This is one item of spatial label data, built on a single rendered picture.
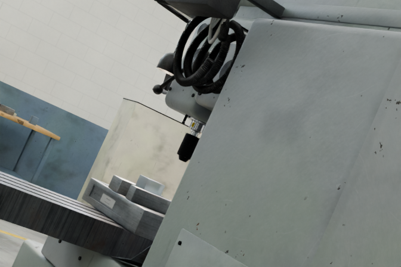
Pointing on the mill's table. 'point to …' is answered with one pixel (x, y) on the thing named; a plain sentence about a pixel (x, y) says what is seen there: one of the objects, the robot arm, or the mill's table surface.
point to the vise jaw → (120, 185)
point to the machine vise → (129, 207)
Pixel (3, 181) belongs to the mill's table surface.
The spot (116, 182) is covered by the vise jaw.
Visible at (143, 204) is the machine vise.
